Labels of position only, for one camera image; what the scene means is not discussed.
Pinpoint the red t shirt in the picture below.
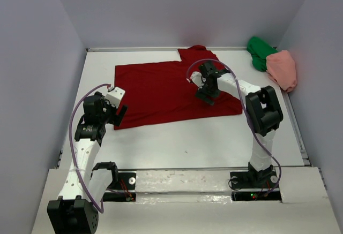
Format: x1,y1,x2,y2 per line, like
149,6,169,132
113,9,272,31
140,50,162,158
114,45,242,130

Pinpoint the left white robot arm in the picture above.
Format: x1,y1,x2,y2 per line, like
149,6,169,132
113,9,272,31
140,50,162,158
47,87,127,233

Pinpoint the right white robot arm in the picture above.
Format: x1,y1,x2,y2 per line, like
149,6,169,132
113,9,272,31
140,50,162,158
189,59,284,192

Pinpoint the green t shirt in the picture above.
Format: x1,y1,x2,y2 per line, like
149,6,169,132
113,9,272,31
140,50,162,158
247,36,278,72

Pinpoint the pink t shirt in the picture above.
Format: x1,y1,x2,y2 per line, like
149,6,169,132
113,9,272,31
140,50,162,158
266,50,297,93

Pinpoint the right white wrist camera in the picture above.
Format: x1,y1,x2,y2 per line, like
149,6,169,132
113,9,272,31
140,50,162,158
187,71,204,88

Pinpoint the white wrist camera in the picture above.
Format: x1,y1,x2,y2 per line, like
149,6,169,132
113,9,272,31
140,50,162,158
105,86,125,108
187,71,204,88

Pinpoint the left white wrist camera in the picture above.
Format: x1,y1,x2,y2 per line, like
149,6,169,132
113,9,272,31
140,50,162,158
105,86,125,108

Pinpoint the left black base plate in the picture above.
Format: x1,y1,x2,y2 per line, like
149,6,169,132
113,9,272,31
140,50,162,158
103,171,137,202

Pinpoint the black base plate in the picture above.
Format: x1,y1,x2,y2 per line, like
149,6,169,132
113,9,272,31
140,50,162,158
103,171,137,202
228,171,282,202

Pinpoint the aluminium rail frame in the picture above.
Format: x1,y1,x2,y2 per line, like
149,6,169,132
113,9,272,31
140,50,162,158
86,47,247,52

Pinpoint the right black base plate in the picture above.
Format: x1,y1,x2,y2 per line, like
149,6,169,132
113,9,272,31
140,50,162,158
228,171,282,202

